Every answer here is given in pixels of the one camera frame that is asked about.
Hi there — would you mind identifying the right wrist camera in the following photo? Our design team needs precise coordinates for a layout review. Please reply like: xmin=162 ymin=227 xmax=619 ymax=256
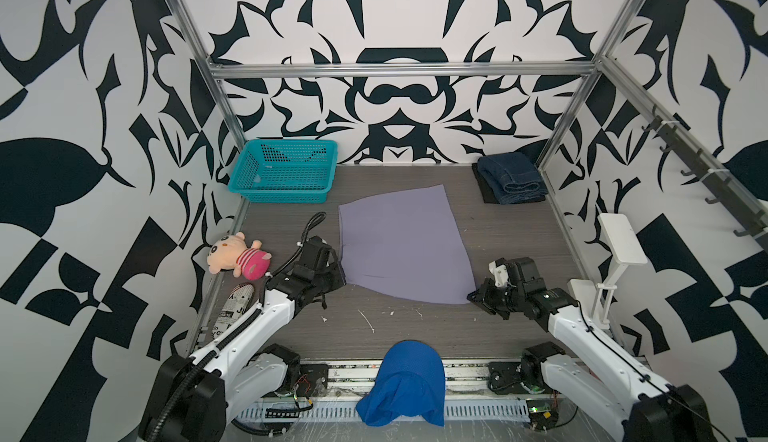
xmin=488 ymin=259 xmax=510 ymax=289

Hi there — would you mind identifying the lavender grey skirt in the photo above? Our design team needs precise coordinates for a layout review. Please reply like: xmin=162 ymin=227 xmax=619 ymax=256
xmin=338 ymin=185 xmax=475 ymax=305

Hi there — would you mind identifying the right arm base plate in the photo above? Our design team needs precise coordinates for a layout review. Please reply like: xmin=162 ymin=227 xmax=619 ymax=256
xmin=488 ymin=358 xmax=544 ymax=395

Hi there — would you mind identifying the black corrugated cable conduit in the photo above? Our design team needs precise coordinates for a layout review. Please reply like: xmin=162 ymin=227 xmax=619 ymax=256
xmin=146 ymin=211 xmax=328 ymax=442

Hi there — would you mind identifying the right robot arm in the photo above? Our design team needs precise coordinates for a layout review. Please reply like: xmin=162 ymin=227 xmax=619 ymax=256
xmin=467 ymin=257 xmax=724 ymax=441

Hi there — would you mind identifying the small green circuit board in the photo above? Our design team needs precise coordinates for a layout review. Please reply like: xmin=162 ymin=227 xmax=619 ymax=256
xmin=526 ymin=399 xmax=559 ymax=432

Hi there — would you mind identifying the dark blue denim skirt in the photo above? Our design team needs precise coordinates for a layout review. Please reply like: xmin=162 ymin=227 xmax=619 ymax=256
xmin=477 ymin=152 xmax=548 ymax=205

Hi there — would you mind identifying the black skirt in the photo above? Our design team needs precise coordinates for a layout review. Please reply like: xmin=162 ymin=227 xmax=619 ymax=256
xmin=471 ymin=163 xmax=499 ymax=205

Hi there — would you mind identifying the grey wall hook rack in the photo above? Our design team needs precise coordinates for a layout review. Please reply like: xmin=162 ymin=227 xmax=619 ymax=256
xmin=643 ymin=104 xmax=767 ymax=252

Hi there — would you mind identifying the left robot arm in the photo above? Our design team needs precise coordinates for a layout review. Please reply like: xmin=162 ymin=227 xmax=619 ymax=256
xmin=138 ymin=236 xmax=345 ymax=441

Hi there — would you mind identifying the teal plastic basket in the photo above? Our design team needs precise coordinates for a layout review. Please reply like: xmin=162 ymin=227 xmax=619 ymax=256
xmin=228 ymin=139 xmax=338 ymax=204

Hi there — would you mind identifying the blue cloth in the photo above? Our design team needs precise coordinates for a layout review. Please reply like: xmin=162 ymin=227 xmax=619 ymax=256
xmin=356 ymin=340 xmax=446 ymax=427

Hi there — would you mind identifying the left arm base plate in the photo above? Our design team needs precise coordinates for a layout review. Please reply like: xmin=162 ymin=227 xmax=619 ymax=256
xmin=266 ymin=363 xmax=330 ymax=398

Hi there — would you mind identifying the aluminium frame crossbar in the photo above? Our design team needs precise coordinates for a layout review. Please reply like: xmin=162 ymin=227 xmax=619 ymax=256
xmin=209 ymin=61 xmax=595 ymax=80

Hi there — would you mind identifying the white shelf stand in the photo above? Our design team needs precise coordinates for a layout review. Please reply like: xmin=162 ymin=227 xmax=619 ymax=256
xmin=568 ymin=213 xmax=648 ymax=330

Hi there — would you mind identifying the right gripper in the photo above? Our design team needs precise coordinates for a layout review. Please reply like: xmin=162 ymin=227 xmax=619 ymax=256
xmin=466 ymin=276 xmax=526 ymax=318

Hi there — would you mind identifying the pink plush toy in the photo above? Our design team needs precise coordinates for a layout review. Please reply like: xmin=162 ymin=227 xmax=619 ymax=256
xmin=206 ymin=232 xmax=272 ymax=281

